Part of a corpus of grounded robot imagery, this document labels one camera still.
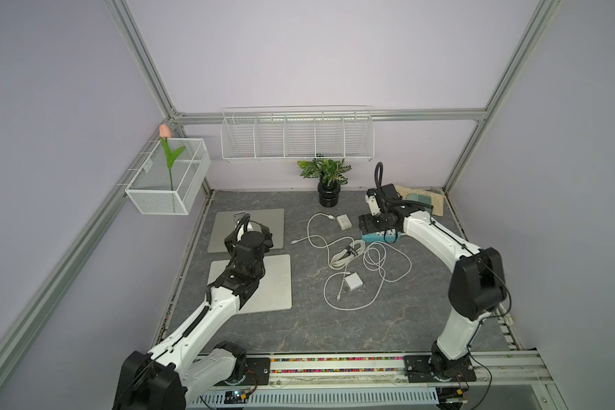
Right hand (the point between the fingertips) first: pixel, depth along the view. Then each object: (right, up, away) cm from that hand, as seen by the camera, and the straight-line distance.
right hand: (369, 220), depth 93 cm
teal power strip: (+1, -5, -13) cm, 14 cm away
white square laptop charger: (-6, -21, -3) cm, 22 cm away
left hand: (-40, -3, -13) cm, 42 cm away
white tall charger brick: (-8, -1, +15) cm, 17 cm away
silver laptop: (-34, -25, -3) cm, 42 cm away
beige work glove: (+37, +9, +25) cm, 46 cm away
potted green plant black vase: (-14, +17, -1) cm, 22 cm away
